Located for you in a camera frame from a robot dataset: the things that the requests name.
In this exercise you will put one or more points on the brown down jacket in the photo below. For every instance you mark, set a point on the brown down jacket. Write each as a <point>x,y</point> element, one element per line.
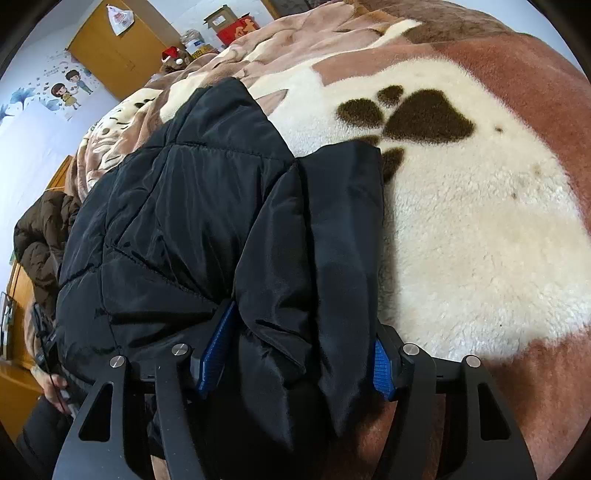
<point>41,244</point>

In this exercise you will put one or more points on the brown plush paw-print blanket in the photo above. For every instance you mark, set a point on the brown plush paw-print blanket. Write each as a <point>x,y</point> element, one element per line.
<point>461,254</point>

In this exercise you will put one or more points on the person's dark pants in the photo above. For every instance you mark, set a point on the person's dark pants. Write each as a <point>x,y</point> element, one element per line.
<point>41,434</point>

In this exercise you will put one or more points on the person's left hand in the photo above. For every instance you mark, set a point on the person's left hand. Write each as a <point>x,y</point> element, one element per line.
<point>51,385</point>

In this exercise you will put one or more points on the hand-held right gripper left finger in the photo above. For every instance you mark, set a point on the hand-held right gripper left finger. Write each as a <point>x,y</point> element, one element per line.
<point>217,350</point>

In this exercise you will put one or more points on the black padded jacket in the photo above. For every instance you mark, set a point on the black padded jacket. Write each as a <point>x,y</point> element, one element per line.
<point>184,207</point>

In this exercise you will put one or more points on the wooden wardrobe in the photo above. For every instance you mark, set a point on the wooden wardrobe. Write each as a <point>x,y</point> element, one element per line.
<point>120,55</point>

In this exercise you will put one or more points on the clear plastic jar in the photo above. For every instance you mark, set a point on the clear plastic jar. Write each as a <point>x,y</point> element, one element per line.
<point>194,44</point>

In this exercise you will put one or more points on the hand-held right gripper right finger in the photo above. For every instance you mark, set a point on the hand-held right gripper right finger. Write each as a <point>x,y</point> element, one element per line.
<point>383,369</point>

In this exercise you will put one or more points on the red santa hat toy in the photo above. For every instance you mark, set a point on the red santa hat toy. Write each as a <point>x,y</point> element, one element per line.
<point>171,54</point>

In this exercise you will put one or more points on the red gift box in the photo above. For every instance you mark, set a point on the red gift box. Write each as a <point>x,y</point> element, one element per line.
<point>238,32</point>

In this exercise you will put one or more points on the white plastic bag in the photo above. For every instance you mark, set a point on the white plastic bag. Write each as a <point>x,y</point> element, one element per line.
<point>120,18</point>

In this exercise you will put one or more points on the cardboard box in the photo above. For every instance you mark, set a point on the cardboard box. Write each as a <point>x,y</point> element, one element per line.
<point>219,17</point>

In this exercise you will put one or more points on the cartoon wall sticker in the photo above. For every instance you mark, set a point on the cartoon wall sticker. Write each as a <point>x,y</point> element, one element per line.
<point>64,92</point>

